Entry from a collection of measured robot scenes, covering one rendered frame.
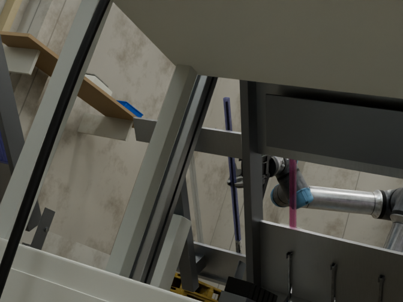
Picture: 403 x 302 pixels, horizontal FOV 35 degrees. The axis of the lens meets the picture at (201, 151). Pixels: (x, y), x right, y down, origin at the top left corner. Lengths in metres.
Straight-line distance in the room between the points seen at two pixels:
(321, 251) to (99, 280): 0.87
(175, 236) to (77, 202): 5.47
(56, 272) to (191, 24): 0.42
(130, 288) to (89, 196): 6.55
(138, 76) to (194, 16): 6.72
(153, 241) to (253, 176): 0.37
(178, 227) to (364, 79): 0.84
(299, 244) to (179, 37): 0.69
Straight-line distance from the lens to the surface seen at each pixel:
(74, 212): 7.11
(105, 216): 7.55
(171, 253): 1.67
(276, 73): 1.03
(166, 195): 1.19
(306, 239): 1.51
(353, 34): 0.85
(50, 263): 0.76
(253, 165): 1.45
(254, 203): 1.50
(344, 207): 2.12
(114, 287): 0.71
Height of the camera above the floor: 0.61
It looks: 13 degrees up
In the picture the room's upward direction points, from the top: 18 degrees clockwise
